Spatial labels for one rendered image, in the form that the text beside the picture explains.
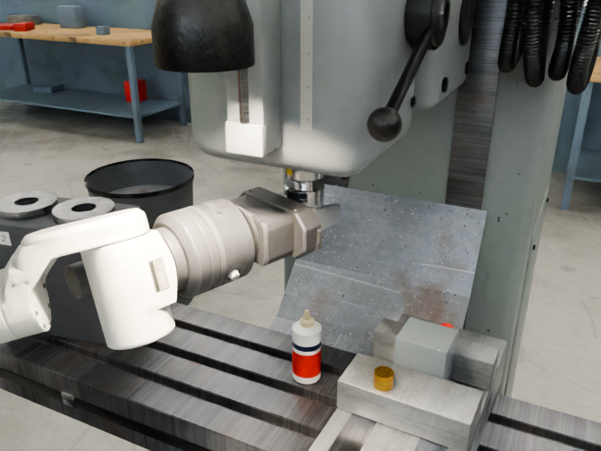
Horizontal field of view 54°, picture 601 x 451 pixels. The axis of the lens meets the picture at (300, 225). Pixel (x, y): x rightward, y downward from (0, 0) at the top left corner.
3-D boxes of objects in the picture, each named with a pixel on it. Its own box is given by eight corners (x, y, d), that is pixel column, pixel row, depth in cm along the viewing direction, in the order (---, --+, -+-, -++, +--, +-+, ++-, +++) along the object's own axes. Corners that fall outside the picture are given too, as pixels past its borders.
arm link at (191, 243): (209, 204, 57) (97, 238, 50) (235, 310, 59) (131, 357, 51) (155, 208, 65) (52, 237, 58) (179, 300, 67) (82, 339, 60)
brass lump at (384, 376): (389, 394, 65) (390, 380, 64) (369, 387, 66) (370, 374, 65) (395, 382, 66) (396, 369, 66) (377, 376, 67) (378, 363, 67)
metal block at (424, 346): (441, 395, 68) (446, 353, 66) (392, 380, 71) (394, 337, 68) (453, 370, 72) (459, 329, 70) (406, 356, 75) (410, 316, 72)
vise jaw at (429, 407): (466, 455, 62) (470, 425, 60) (335, 408, 68) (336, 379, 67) (479, 419, 67) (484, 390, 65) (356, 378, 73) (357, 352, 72)
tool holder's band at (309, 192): (303, 202, 66) (303, 194, 66) (275, 191, 69) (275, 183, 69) (333, 192, 69) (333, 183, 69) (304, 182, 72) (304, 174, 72)
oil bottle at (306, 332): (313, 388, 82) (314, 320, 78) (287, 379, 84) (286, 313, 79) (325, 371, 85) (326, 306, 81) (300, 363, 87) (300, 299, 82)
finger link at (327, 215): (335, 223, 71) (297, 237, 67) (336, 198, 70) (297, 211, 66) (345, 227, 70) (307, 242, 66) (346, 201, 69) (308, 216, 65)
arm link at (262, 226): (324, 196, 62) (232, 227, 55) (321, 276, 66) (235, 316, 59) (249, 167, 71) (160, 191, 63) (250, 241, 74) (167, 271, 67)
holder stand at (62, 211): (114, 347, 91) (97, 227, 82) (-7, 327, 96) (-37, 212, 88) (152, 306, 101) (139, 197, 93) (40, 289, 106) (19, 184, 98)
